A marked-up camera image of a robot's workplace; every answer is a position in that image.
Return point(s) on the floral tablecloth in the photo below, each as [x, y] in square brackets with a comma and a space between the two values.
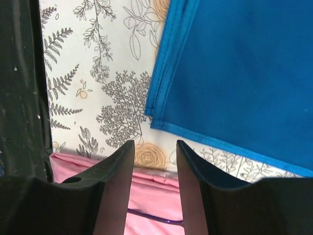
[99, 56]

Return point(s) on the purple metallic fork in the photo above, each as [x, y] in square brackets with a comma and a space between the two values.
[156, 218]

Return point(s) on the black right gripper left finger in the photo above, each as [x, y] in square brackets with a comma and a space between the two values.
[93, 202]

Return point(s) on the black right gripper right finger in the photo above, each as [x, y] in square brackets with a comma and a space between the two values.
[216, 203]

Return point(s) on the blue satin napkin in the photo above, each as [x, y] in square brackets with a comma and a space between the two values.
[237, 75]

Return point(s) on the pink floral placemat cloth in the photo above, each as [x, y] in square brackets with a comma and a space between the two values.
[153, 192]

